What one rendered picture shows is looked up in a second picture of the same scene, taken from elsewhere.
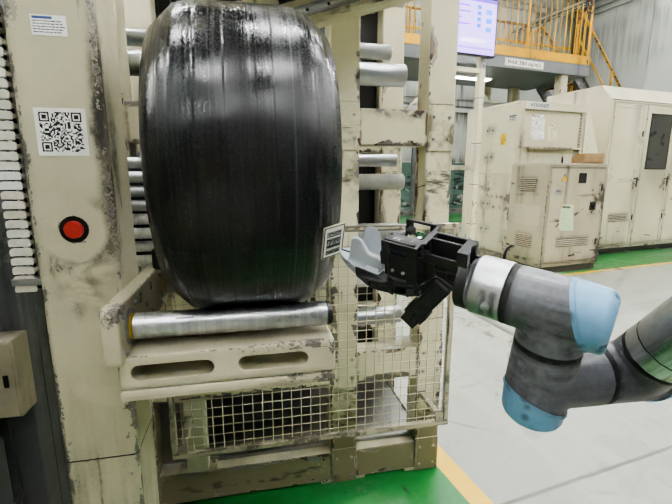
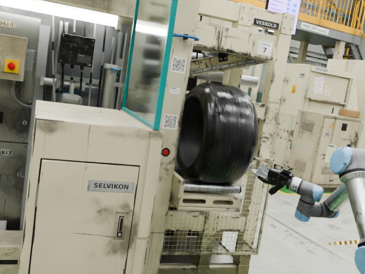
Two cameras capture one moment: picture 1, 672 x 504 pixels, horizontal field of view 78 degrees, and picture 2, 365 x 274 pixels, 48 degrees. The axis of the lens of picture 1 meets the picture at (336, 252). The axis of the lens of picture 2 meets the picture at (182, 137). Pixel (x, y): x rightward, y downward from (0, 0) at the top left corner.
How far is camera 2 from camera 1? 1.58 m
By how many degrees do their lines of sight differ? 9
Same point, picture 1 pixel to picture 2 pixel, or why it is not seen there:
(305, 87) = (252, 124)
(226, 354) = (210, 198)
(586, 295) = (316, 188)
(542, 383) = (305, 208)
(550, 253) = (317, 177)
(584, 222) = not seen: hidden behind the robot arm
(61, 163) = (167, 131)
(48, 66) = (171, 102)
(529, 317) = (304, 192)
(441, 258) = (284, 176)
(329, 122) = (256, 134)
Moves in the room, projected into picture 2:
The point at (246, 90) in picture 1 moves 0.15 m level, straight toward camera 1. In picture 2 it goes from (238, 124) to (253, 129)
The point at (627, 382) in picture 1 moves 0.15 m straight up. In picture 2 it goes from (324, 211) to (330, 181)
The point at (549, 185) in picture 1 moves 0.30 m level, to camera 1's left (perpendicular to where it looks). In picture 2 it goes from (321, 129) to (303, 126)
